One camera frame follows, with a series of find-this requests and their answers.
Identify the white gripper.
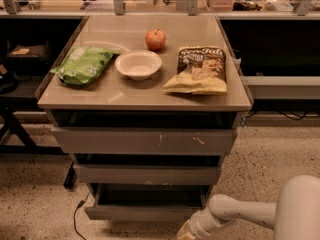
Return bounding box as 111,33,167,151
176,207,234,240

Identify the red apple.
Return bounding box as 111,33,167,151
145,29,166,51

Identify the grey drawer cabinet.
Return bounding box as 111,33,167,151
34,14,254,198

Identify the dark box under bench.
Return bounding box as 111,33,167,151
7,45,49,61

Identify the green chip bag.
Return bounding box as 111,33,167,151
51,46,119,87

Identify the grey drawer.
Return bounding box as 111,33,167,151
85,184,211,222
52,127,237,155
74,165,220,185

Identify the brown yellow chip bag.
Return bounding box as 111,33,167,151
163,45,227,95

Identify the black floor cable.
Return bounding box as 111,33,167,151
72,191,92,240

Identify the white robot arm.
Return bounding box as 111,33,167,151
177,175,320,240

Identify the black table frame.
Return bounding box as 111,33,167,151
0,100,78,189

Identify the white bowl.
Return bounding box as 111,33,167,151
115,50,162,81

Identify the grey bottom drawer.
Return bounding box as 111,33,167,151
85,184,211,222

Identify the grey top drawer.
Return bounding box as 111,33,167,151
52,127,237,155

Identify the grey middle drawer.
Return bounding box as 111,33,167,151
74,165,220,185

